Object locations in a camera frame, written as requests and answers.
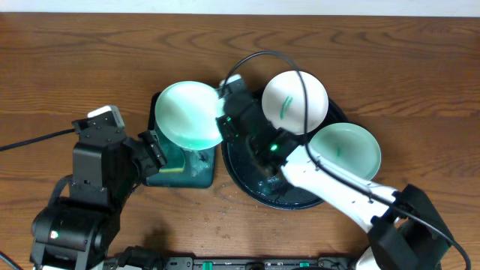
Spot green and yellow sponge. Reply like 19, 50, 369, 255
157, 131, 186, 173

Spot pale green plate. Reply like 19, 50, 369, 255
309, 122, 382, 180
154, 81, 224, 151

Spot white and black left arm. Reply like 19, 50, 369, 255
30, 105, 167, 269

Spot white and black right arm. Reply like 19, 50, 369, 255
217, 98, 455, 269

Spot round black tray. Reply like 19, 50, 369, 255
220, 88, 350, 211

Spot rectangular black soapy water tray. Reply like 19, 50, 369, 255
145, 92, 216, 188

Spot white plate, green smear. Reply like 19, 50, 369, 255
262, 70, 329, 135

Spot black base rail, green buttons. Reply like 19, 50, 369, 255
108, 245, 357, 270

